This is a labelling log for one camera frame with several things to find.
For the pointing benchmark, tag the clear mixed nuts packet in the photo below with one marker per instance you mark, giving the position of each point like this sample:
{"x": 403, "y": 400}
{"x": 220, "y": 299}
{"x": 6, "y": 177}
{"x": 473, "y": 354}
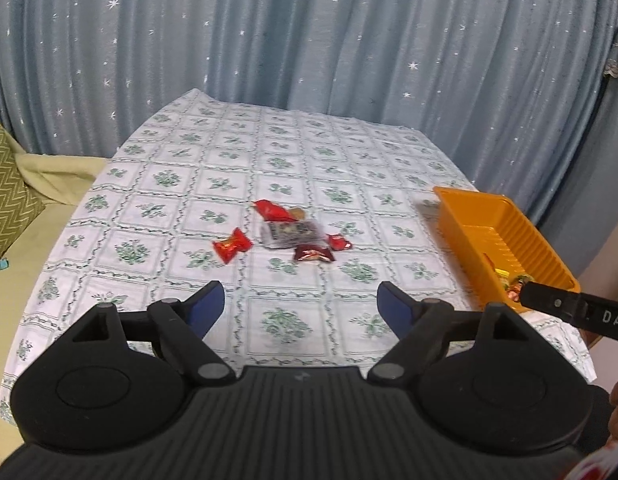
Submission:
{"x": 282, "y": 235}

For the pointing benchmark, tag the orange plastic basket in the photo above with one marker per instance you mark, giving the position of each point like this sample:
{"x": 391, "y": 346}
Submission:
{"x": 475, "y": 224}

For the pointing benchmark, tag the dark red snack packet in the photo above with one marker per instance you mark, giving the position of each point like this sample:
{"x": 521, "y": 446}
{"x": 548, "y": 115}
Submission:
{"x": 313, "y": 252}

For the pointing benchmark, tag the small brown candy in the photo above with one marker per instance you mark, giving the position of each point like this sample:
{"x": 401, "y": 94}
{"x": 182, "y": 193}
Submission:
{"x": 298, "y": 213}

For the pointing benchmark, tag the small red snack packet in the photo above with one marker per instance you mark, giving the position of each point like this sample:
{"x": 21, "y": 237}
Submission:
{"x": 338, "y": 242}

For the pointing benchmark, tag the blue star curtain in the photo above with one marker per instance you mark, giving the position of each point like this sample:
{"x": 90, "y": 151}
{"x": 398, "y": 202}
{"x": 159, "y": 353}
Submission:
{"x": 512, "y": 91}

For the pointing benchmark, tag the bright red snack packet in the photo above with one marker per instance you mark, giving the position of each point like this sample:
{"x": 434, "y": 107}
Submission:
{"x": 272, "y": 212}

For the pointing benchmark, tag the snacks pile in basket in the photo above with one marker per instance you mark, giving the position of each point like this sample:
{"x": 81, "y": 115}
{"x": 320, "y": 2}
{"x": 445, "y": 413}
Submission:
{"x": 510, "y": 283}

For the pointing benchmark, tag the red candy packet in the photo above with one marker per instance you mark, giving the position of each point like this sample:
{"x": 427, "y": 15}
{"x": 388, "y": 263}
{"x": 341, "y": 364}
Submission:
{"x": 228, "y": 248}

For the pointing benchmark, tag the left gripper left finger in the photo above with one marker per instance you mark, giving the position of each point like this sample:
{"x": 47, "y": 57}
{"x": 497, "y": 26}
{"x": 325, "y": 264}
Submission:
{"x": 175, "y": 328}

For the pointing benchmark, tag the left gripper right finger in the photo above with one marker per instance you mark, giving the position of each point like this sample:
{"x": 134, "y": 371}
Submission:
{"x": 426, "y": 328}

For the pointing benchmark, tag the green zigzag cushion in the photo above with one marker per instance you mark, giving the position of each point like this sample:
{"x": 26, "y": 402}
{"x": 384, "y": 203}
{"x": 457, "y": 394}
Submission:
{"x": 19, "y": 206}

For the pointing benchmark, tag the floral white tablecloth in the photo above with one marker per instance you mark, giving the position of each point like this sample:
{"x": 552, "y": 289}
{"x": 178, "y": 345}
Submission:
{"x": 189, "y": 175}

